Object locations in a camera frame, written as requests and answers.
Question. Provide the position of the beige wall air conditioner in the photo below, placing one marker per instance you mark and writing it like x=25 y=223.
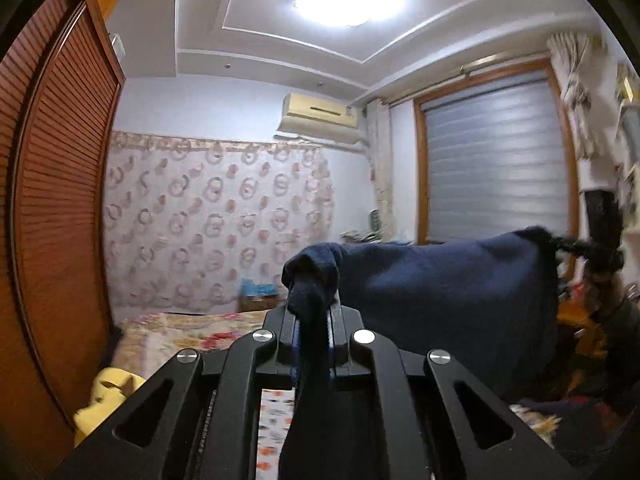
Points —
x=320 y=117

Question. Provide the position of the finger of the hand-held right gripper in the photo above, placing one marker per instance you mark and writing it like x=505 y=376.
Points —
x=570 y=246

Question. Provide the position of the grey striped window blind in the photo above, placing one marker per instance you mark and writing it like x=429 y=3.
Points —
x=500 y=160

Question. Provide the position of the brown louvered wardrobe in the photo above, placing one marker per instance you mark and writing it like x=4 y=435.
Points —
x=55 y=210

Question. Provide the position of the floral cream blanket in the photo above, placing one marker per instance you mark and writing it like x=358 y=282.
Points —
x=190 y=335

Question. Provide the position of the small green fan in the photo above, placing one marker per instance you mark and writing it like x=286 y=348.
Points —
x=374 y=220

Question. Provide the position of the navy blanket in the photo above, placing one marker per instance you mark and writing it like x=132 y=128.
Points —
x=575 y=425

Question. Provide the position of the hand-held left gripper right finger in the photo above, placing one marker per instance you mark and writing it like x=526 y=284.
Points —
x=345 y=355

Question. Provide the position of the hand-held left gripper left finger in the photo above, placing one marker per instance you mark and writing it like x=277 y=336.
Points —
x=285 y=355

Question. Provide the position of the stack of folded cloths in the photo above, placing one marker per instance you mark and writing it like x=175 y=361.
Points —
x=360 y=236

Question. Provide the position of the sheer circle print curtain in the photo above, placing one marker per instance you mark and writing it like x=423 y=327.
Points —
x=200 y=220

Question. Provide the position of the small cardboard box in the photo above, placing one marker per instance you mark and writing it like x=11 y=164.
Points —
x=257 y=304

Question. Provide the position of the navy printed t-shirt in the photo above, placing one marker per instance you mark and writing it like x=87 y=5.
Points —
x=440 y=300

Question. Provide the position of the yellow plush toy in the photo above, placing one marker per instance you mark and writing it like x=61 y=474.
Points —
x=107 y=400

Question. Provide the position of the tied beige window curtain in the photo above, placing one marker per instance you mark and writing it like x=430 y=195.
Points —
x=382 y=170

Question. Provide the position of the blue plastic bag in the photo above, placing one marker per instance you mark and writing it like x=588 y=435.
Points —
x=259 y=288

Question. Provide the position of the floral beige curtain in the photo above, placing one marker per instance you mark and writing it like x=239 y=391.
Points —
x=575 y=85

